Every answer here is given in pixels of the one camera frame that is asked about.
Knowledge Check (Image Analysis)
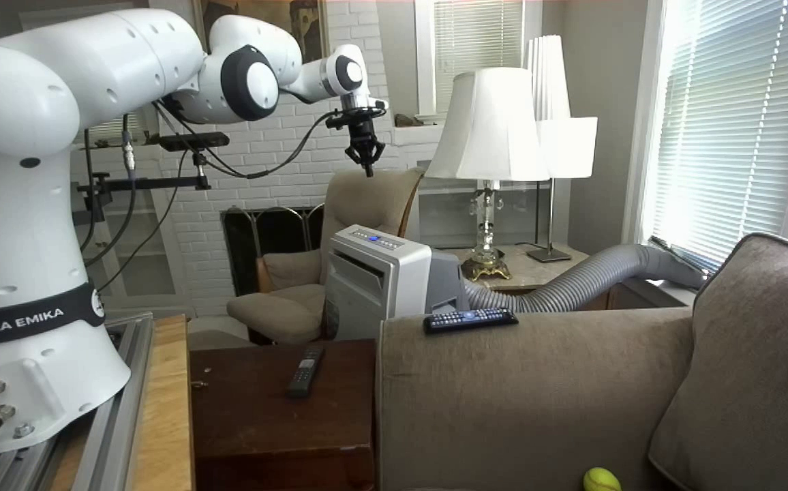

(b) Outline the camera on mount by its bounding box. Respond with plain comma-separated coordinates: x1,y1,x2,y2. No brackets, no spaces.
76,132,231,213

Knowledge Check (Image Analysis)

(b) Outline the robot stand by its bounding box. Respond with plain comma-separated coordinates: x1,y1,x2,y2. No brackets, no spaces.
0,312,196,491

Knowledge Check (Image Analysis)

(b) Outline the wide black remote control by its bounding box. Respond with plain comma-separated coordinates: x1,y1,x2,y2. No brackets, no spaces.
423,308,520,336

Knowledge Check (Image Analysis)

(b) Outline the grey portable air conditioner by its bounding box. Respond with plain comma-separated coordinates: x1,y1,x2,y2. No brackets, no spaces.
324,224,470,342

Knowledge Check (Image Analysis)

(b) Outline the narrow window with blinds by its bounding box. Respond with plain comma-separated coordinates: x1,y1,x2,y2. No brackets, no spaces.
414,0,545,122

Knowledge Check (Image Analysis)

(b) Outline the black fireplace screen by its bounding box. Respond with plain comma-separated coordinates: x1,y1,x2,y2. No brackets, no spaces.
220,204,327,298

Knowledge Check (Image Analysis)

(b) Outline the crystal table lamp white shade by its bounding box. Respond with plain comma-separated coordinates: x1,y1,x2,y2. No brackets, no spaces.
424,66,551,282

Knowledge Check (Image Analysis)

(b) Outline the slim black remote control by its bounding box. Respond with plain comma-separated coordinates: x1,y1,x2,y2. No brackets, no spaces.
286,345,326,400

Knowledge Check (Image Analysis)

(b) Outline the marble top end table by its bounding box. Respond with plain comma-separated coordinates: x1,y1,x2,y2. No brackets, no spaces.
445,243,592,295

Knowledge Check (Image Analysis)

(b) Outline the dark wooden side table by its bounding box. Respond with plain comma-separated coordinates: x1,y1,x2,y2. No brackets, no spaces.
188,338,378,491

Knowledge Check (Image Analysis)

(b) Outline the yellow tennis ball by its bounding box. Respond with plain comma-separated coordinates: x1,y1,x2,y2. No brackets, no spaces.
582,467,623,491

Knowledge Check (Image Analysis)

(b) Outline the large window with blinds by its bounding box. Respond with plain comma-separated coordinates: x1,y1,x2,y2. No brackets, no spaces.
624,0,788,275

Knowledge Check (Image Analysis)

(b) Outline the floor lamp with white shade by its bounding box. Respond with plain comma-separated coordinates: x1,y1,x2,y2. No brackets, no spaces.
522,34,599,264

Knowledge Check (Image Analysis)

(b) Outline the beige armchair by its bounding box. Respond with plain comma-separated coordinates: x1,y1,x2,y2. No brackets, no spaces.
226,168,426,346

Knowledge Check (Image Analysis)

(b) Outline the grey ribbed exhaust hose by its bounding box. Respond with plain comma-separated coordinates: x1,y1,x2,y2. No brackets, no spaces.
462,243,708,315

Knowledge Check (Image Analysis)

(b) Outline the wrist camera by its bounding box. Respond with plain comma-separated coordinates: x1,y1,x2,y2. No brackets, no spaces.
326,110,366,131

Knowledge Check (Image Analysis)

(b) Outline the framed painting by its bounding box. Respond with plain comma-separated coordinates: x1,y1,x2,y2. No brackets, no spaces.
192,0,331,65

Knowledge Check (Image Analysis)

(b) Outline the beige sofa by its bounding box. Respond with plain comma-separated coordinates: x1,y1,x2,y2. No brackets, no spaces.
375,232,788,491

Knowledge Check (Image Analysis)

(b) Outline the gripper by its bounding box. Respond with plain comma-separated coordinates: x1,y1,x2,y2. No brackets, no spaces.
347,116,387,178

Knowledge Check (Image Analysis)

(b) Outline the beige sofa cushion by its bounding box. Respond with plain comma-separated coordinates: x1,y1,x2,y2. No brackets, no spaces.
648,232,788,491

